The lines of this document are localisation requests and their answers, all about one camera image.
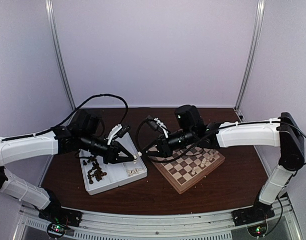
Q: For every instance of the controller board with leds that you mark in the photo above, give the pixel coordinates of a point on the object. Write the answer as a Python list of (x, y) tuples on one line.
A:
[(257, 230), (55, 231)]

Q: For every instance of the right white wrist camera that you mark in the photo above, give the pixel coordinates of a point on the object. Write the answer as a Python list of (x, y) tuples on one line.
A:
[(158, 125)]

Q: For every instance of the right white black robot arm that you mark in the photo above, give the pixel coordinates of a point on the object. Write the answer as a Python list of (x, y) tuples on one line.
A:
[(280, 132)]

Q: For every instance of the right controller board with LEDs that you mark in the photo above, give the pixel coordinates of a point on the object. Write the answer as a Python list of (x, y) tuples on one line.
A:
[(257, 230)]

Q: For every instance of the right aluminium frame post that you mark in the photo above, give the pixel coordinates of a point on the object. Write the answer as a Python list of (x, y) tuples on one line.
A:
[(260, 11)]

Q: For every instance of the pile of dark chess pieces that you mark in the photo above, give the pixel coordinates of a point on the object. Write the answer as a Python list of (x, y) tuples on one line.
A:
[(95, 171)]

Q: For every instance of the left aluminium frame post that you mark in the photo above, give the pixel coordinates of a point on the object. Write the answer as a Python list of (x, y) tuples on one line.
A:
[(58, 53)]

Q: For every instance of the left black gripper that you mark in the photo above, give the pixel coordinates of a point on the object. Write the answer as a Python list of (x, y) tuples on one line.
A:
[(112, 155)]

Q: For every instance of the white plastic compartment tray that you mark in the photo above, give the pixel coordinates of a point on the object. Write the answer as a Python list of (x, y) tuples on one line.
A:
[(116, 173)]

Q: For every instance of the pile of light chess pieces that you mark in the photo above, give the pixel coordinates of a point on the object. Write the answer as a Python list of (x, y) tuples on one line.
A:
[(134, 171)]

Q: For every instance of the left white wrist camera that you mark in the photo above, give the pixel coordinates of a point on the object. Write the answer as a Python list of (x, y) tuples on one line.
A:
[(117, 132)]

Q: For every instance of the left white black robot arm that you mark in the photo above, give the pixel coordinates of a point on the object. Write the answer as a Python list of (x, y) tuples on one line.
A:
[(79, 134)]

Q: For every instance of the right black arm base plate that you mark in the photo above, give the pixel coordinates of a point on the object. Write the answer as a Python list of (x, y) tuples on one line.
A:
[(245, 216)]

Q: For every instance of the left controller board with LEDs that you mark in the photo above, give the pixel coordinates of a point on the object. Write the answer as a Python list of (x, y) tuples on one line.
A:
[(55, 231)]

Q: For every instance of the aluminium frame post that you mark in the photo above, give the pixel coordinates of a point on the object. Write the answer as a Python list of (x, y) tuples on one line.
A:
[(260, 11), (58, 53)]

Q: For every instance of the front aluminium frame rail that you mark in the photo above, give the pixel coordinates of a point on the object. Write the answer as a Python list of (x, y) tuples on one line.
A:
[(216, 225)]

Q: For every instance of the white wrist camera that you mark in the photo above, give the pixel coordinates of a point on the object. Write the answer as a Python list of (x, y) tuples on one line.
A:
[(117, 132), (158, 125)]

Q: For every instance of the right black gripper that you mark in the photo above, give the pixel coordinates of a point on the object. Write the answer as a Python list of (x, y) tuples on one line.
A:
[(162, 147)]

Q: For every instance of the wooden chess board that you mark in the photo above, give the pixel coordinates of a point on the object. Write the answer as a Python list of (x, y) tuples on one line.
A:
[(178, 173)]

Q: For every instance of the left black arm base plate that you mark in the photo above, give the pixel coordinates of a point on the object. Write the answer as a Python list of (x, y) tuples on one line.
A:
[(64, 217)]

